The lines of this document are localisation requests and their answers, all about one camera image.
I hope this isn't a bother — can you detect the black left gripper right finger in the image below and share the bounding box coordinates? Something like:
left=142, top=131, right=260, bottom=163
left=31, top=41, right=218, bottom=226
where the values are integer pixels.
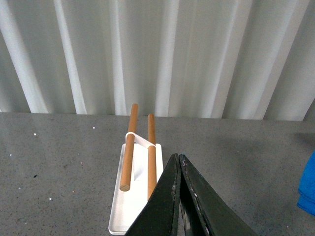
left=179, top=154, right=257, bottom=236

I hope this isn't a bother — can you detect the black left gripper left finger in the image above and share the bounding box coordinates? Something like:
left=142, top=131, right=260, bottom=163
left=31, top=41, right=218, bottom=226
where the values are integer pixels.
left=126, top=154, right=181, bottom=236

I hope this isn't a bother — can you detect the blue microfiber cloth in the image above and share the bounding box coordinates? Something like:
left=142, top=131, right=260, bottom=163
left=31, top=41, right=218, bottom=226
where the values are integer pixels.
left=297, top=152, right=315, bottom=216

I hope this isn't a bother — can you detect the white towel rack stand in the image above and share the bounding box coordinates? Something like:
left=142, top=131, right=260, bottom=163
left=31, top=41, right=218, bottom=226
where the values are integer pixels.
left=108, top=132, right=153, bottom=236

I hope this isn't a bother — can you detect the right wooden rack rod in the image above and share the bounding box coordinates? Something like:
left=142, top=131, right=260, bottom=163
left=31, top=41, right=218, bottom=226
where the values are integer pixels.
left=148, top=114, right=157, bottom=200

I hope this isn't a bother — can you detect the wooden rack rod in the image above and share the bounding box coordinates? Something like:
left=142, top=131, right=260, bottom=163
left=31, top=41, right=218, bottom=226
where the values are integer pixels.
left=148, top=114, right=157, bottom=200
left=120, top=103, right=138, bottom=192

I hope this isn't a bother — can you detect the left wooden rack rod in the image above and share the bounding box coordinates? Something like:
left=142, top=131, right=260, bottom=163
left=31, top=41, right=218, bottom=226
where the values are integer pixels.
left=120, top=103, right=138, bottom=192

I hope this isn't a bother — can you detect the white pleated curtain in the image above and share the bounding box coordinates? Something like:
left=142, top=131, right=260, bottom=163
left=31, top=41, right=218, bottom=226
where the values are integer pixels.
left=0, top=0, right=315, bottom=121

